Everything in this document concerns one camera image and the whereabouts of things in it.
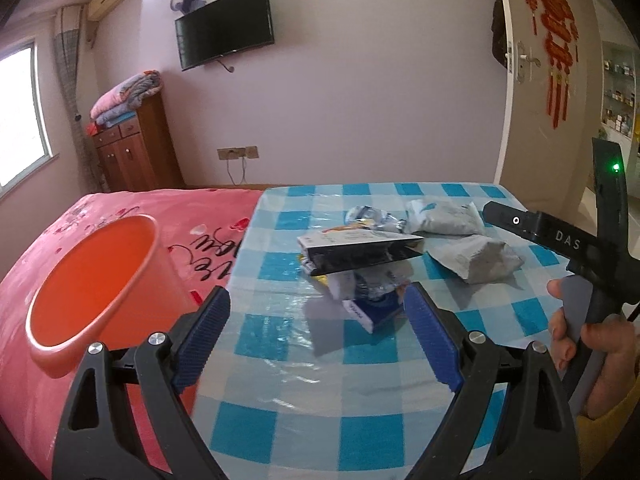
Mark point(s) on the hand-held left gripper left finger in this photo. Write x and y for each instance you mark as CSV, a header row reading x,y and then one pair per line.
x,y
202,337

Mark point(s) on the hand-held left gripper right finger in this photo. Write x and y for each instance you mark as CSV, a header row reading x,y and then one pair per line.
x,y
430,340

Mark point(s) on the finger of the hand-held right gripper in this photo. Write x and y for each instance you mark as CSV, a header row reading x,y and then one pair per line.
x,y
515,221

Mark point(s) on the orange plastic bucket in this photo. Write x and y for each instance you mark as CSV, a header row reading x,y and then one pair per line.
x,y
100,280

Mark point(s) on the yellow white wrapper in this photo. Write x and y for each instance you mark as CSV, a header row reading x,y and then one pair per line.
x,y
372,219

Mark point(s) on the person's right forearm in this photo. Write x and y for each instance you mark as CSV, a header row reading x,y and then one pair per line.
x,y
610,440

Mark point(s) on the person's right hand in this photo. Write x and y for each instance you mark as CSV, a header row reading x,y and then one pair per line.
x,y
617,355

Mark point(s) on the grey plastic mailer bag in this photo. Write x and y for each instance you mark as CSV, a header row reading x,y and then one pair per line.
x,y
480,257
445,220

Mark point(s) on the blue white tissue pack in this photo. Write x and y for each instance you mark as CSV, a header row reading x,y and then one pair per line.
x,y
372,314

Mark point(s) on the beige door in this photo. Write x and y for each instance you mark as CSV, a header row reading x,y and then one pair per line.
x,y
530,150

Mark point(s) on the black and white carton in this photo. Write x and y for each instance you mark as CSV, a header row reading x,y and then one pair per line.
x,y
360,255

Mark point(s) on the blue checked tablecloth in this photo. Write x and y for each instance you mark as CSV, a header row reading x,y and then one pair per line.
x,y
300,410

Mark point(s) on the glass shelf with bottles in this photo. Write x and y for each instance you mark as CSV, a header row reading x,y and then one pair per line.
x,y
620,90

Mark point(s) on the brown wooden cabinet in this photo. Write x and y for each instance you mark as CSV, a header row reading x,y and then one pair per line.
x,y
145,150

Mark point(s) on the red hanging door decoration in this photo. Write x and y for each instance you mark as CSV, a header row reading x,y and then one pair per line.
x,y
555,15

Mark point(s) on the folded pink blankets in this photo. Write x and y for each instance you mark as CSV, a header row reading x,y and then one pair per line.
x,y
127,95

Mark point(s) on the checked grey curtain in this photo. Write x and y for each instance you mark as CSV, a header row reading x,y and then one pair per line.
x,y
70,85

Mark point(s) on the window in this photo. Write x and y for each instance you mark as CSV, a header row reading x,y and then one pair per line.
x,y
20,110

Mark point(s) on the wall power socket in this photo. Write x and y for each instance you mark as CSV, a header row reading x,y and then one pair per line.
x,y
237,153

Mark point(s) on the black wall television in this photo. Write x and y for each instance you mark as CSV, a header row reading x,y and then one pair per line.
x,y
225,27

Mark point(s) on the purple wall decoration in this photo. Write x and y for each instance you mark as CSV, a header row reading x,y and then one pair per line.
x,y
185,2

